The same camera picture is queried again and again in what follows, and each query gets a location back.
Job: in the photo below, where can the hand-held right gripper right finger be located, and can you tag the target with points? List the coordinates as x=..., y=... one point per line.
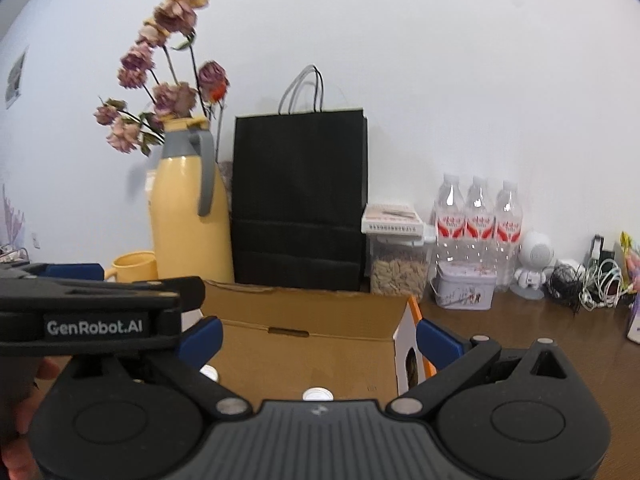
x=440, y=345

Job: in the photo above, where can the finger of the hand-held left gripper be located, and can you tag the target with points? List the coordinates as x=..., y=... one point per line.
x=185, y=297
x=75, y=271

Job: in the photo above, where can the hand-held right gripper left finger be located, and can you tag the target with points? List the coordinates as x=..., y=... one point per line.
x=202, y=342

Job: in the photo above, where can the red cardboard box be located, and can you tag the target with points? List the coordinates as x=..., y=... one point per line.
x=310, y=360

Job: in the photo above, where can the person's left hand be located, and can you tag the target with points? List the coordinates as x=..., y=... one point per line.
x=17, y=460

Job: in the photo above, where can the yellow mug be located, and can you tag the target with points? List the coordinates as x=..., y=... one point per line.
x=135, y=265

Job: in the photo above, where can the pale printed tin box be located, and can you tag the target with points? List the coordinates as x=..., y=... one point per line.
x=462, y=287

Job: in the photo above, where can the yellow thermos jug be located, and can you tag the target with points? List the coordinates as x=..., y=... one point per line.
x=185, y=220

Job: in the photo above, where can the clear seed container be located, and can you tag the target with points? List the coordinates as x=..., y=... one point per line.
x=400, y=272

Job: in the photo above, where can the clear water bottle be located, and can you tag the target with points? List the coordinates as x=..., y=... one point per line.
x=508, y=240
x=450, y=210
x=480, y=210

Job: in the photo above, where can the white robot figure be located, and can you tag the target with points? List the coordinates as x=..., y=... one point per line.
x=535, y=255

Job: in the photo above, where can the black paper bag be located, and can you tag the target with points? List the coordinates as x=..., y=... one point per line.
x=300, y=185

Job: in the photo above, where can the black charger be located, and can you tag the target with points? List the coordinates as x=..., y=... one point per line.
x=599, y=247

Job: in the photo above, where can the purple tissue pack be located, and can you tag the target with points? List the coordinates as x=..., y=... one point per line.
x=635, y=327

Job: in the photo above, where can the colourful snack packets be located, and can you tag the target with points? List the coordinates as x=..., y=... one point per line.
x=631, y=260

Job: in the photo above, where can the dried rose bouquet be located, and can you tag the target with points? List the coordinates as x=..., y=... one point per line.
x=172, y=15

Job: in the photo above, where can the white wall outlet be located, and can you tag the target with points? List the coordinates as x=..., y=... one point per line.
x=35, y=240

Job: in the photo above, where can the purple wall decal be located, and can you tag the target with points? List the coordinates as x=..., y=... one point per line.
x=11, y=220

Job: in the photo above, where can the wall picture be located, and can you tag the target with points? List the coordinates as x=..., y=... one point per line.
x=16, y=77

